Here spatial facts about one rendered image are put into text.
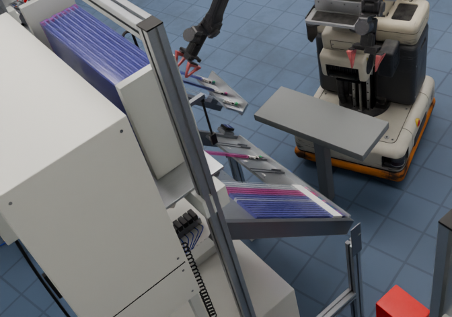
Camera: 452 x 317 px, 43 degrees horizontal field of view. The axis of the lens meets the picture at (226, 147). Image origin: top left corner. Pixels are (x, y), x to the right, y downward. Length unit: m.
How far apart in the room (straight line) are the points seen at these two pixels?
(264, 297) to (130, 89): 1.09
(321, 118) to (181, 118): 1.55
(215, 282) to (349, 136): 0.92
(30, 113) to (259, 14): 3.47
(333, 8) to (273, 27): 1.89
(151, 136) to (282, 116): 1.43
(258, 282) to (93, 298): 0.85
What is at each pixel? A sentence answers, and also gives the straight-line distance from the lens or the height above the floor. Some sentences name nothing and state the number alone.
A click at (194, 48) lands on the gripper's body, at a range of 2.57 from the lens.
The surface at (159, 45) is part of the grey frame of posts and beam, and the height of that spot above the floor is 1.85.
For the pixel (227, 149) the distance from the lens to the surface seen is 2.38.
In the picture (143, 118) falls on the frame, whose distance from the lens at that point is 1.44.
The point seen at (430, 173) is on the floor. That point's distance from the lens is 3.34.
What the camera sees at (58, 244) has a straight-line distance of 1.37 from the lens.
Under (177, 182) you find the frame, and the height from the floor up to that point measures 1.39.
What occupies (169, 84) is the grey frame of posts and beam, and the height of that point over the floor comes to 1.76.
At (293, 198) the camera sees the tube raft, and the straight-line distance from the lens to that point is 2.12.
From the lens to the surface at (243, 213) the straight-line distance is 1.82.
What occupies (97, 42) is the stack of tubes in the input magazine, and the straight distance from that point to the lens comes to 1.65.
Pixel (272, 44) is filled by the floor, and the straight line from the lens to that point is 4.35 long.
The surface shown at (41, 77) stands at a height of 1.72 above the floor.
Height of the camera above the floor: 2.49
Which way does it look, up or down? 44 degrees down
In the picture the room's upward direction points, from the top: 16 degrees counter-clockwise
